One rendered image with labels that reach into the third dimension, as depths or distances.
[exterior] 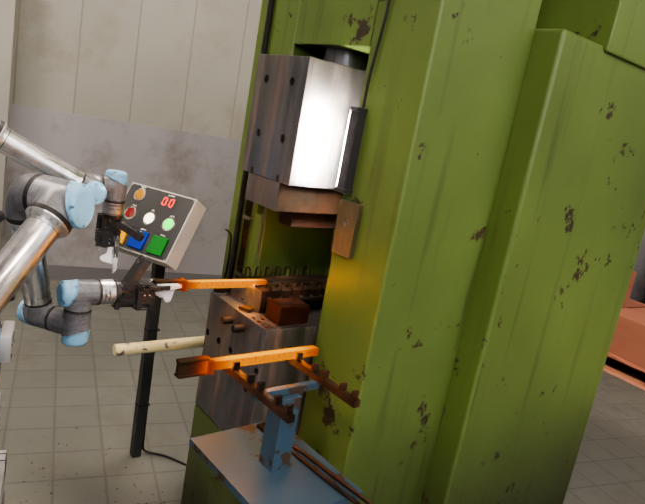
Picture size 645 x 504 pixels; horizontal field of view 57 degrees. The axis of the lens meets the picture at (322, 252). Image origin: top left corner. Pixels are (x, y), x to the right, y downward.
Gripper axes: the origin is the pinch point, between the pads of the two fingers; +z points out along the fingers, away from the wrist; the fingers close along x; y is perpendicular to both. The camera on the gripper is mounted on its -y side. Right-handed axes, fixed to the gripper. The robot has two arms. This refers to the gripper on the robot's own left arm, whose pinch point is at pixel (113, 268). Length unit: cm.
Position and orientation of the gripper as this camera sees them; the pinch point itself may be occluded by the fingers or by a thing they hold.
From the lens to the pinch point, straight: 230.8
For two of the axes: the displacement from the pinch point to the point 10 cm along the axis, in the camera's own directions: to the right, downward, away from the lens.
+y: -9.1, -0.8, -4.1
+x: 3.8, 2.7, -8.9
